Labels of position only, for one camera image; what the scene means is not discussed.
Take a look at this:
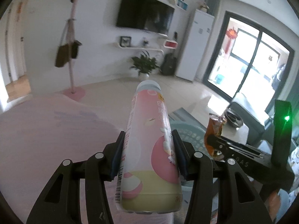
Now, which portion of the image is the orange snack bag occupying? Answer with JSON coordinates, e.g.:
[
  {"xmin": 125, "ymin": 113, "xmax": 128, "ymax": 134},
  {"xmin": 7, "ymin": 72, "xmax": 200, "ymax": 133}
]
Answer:
[{"xmin": 204, "ymin": 113, "xmax": 227, "ymax": 157}]

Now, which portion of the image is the pink yogurt bottle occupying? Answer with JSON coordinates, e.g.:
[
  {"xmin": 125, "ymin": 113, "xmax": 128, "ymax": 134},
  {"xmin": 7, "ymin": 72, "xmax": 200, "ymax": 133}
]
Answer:
[{"xmin": 115, "ymin": 80, "xmax": 182, "ymax": 213}]

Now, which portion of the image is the person's right hand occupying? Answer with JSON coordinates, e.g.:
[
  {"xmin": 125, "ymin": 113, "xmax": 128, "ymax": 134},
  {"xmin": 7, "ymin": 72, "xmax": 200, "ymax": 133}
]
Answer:
[{"xmin": 266, "ymin": 190, "xmax": 288, "ymax": 223}]

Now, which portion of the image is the pink patterned tablecloth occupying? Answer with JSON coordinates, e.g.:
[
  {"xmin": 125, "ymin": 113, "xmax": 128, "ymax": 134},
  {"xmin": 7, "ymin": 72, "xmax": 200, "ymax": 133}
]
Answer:
[{"xmin": 0, "ymin": 93, "xmax": 178, "ymax": 224}]

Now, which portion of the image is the teal plastic laundry basket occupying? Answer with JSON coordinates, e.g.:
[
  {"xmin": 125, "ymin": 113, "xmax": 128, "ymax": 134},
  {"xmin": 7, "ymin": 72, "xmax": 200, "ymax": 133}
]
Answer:
[{"xmin": 169, "ymin": 118, "xmax": 220, "ymax": 206}]

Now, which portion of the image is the patterned blue floor rug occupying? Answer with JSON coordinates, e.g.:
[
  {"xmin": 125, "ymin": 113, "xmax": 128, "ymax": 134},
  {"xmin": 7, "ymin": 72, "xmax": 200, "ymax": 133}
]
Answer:
[{"xmin": 168, "ymin": 108, "xmax": 205, "ymax": 128}]

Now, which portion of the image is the glass balcony sliding door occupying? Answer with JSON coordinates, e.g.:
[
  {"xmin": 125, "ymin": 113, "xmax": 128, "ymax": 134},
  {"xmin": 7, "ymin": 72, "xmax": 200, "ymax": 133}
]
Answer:
[{"xmin": 204, "ymin": 11, "xmax": 295, "ymax": 108}]

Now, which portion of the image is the pink coat stand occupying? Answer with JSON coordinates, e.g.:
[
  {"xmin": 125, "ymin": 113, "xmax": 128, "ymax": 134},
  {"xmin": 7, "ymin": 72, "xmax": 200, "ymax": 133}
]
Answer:
[{"xmin": 63, "ymin": 0, "xmax": 85, "ymax": 102}]

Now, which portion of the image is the red chinese knot ornament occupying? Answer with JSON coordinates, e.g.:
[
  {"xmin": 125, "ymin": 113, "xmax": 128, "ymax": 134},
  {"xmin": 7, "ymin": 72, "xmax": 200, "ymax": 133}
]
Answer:
[{"xmin": 224, "ymin": 27, "xmax": 238, "ymax": 54}]

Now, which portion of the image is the brown hanging handbag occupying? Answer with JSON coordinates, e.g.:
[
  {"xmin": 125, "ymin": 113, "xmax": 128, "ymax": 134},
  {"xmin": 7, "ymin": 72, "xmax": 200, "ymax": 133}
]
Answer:
[{"xmin": 55, "ymin": 21, "xmax": 69, "ymax": 68}]

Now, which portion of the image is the black guitar bag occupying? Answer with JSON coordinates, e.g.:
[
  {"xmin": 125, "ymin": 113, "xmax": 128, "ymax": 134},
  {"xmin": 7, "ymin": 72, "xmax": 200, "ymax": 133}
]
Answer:
[{"xmin": 160, "ymin": 53, "xmax": 177, "ymax": 76}]

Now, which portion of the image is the white standing air conditioner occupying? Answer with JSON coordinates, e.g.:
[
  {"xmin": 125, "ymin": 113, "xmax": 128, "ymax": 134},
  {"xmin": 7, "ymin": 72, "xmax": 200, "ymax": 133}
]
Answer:
[{"xmin": 175, "ymin": 10, "xmax": 214, "ymax": 81}]

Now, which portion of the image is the black hanging bag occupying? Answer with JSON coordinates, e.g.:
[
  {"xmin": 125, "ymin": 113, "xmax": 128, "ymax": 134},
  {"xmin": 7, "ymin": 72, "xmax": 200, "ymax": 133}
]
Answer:
[{"xmin": 71, "ymin": 40, "xmax": 82, "ymax": 59}]

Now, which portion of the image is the potted green plant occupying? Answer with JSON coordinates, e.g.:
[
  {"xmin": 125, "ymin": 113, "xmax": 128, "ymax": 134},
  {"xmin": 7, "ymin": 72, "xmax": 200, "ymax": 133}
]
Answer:
[{"xmin": 130, "ymin": 51, "xmax": 160, "ymax": 81}]

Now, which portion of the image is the red white box shelf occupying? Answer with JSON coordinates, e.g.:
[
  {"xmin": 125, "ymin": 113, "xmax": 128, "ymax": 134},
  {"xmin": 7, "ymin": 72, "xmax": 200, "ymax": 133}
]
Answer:
[{"xmin": 163, "ymin": 39, "xmax": 178, "ymax": 50}]

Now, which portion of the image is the framed butterfly picture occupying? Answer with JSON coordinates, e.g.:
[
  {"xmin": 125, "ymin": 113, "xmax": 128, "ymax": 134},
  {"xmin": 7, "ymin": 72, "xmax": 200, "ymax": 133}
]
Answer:
[{"xmin": 120, "ymin": 36, "xmax": 131, "ymax": 48}]

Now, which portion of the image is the small vase on shelf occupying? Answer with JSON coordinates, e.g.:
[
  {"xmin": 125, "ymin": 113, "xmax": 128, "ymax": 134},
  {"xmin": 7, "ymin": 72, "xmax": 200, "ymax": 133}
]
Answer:
[{"xmin": 142, "ymin": 38, "xmax": 149, "ymax": 48}]

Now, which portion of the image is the white hallway door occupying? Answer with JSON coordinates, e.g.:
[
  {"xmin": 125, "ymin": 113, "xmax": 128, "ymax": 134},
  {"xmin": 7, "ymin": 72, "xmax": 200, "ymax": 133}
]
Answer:
[{"xmin": 5, "ymin": 1, "xmax": 26, "ymax": 82}]

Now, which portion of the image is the small blue box shelf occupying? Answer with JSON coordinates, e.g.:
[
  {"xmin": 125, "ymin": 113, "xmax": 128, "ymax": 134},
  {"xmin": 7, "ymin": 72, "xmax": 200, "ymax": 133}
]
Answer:
[{"xmin": 176, "ymin": 0, "xmax": 188, "ymax": 11}]

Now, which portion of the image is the white lower wall shelf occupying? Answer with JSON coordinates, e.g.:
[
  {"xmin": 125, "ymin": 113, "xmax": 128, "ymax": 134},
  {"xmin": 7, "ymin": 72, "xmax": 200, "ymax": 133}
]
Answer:
[{"xmin": 112, "ymin": 42, "xmax": 164, "ymax": 55}]

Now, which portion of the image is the wall mounted black television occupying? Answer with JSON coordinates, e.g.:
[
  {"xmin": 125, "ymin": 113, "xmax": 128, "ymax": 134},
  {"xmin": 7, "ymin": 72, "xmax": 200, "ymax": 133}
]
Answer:
[{"xmin": 116, "ymin": 0, "xmax": 175, "ymax": 35}]

